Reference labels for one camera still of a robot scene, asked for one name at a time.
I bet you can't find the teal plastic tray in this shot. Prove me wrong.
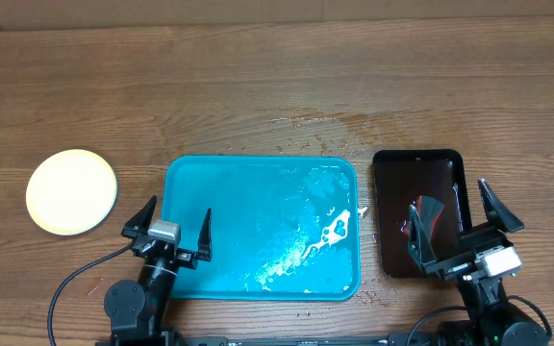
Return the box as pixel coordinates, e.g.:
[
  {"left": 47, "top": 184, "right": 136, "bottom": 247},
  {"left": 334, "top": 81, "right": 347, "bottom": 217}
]
[{"left": 161, "top": 155, "right": 362, "bottom": 301}]

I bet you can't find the orange sponge with green pad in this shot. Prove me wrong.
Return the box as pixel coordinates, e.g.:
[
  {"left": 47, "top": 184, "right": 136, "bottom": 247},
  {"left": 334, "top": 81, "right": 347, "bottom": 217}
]
[{"left": 401, "top": 195, "right": 444, "bottom": 240}]

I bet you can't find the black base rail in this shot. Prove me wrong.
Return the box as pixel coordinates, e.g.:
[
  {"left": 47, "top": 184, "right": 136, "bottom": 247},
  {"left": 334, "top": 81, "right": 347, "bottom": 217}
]
[{"left": 94, "top": 331, "right": 451, "bottom": 346}]

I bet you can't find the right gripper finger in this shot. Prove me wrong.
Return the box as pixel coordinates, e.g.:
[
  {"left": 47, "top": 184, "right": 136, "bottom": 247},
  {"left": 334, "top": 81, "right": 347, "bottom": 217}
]
[
  {"left": 478, "top": 179, "right": 524, "bottom": 233},
  {"left": 408, "top": 209, "right": 437, "bottom": 272}
]

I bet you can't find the yellow plate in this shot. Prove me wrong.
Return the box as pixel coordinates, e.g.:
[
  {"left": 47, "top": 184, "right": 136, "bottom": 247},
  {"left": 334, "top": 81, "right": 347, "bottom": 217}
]
[{"left": 25, "top": 149, "right": 117, "bottom": 236}]

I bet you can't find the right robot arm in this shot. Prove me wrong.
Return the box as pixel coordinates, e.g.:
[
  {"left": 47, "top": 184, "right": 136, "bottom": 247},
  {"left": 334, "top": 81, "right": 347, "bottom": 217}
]
[{"left": 405, "top": 179, "right": 553, "bottom": 346}]

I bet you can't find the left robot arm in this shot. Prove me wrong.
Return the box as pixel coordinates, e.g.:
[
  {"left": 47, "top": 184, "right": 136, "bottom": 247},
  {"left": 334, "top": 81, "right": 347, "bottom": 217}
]
[{"left": 104, "top": 196, "right": 212, "bottom": 345}]

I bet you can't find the black plastic tray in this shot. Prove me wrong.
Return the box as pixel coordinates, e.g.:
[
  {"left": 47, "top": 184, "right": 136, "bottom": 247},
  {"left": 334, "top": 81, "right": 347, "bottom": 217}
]
[{"left": 372, "top": 149, "right": 472, "bottom": 279}]

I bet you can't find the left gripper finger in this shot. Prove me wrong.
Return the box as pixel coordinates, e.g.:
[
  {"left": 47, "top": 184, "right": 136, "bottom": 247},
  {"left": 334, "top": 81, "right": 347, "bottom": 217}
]
[
  {"left": 121, "top": 195, "right": 157, "bottom": 239},
  {"left": 196, "top": 209, "right": 212, "bottom": 262}
]

